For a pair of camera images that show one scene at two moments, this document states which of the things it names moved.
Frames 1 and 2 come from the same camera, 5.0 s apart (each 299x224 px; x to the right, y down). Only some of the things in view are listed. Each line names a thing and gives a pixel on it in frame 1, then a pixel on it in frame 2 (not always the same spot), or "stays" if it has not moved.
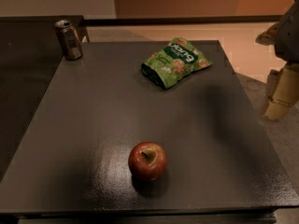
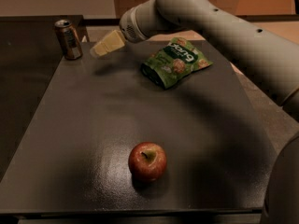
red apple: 147,161 stays
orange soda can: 69,40 stays
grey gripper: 289,37 -> 128,28
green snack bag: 175,61 stays
